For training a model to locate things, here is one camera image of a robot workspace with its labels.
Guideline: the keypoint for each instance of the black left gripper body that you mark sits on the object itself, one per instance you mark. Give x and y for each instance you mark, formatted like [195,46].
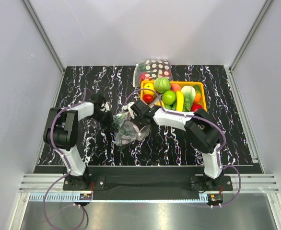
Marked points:
[105,121]

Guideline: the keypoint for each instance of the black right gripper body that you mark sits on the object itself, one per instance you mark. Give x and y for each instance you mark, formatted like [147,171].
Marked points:
[138,121]

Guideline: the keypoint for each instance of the green fake scallion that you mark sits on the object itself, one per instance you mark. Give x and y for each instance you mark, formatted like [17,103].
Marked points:
[123,124]

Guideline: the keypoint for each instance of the clear zip top bag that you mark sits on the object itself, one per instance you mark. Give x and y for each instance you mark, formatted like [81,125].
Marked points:
[137,134]

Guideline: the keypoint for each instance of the green fake apple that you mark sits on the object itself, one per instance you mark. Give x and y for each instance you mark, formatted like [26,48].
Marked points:
[169,97]

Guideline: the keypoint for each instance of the green fake leaf vegetable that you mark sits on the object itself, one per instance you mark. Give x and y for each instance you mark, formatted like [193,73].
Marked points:
[162,84]

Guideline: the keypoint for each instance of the yellow fake banana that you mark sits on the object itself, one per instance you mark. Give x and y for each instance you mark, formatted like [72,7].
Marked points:
[179,101]

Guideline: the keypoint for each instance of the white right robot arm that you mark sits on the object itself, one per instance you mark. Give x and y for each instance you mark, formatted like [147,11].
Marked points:
[199,128]

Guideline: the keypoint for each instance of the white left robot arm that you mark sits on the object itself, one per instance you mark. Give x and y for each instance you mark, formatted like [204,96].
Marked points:
[61,132]

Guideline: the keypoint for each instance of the grey fake fish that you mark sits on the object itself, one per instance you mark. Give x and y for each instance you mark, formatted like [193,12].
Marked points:
[155,101]

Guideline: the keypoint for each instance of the yellow fake lemon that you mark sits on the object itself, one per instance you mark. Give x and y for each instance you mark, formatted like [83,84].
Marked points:
[149,89]

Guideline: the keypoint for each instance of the fake peach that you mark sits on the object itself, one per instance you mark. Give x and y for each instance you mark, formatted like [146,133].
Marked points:
[175,87]

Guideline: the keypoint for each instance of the polka dot zip bag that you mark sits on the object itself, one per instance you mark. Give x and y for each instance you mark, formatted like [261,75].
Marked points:
[151,69]

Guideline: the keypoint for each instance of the red fake tomato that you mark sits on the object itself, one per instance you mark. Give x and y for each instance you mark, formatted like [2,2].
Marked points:
[196,107]

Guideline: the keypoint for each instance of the green fake cabbage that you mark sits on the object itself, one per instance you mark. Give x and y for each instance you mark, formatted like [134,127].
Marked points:
[189,94]

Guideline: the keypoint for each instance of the small fake carrot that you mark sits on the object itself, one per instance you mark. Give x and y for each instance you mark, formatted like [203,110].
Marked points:
[197,95]

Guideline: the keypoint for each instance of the yellow plastic bin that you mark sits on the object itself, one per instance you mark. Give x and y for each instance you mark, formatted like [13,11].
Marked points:
[202,102]

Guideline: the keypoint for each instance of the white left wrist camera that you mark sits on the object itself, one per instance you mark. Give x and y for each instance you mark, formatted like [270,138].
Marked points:
[106,107]

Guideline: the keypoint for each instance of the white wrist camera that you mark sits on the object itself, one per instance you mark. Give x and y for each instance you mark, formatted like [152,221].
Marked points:
[106,107]
[127,108]

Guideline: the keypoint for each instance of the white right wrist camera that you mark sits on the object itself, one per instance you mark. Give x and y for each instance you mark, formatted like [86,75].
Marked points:
[127,108]

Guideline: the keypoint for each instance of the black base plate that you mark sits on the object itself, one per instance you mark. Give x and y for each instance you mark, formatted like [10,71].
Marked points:
[101,178]

